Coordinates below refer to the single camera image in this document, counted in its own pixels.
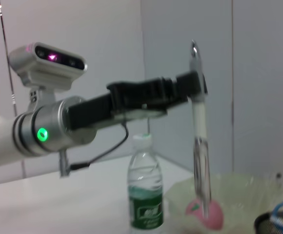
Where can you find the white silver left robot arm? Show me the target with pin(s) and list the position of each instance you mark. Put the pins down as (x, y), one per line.
(0, 146)

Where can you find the clear green-label water bottle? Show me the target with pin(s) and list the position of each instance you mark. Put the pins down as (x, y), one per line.
(145, 195)

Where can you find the pink toy peach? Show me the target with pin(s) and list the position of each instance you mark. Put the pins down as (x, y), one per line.
(216, 217)

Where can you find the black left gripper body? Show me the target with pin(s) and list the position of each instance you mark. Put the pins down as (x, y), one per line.
(122, 102)

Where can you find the translucent green fruit bowl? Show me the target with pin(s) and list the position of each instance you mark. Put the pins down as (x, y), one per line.
(241, 195)

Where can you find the silver ballpoint pen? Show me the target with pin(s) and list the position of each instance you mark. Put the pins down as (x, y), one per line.
(200, 122)

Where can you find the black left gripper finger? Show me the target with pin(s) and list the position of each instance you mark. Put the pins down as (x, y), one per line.
(185, 85)
(205, 85)

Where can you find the black mesh pen holder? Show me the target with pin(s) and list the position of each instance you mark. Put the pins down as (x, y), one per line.
(263, 223)

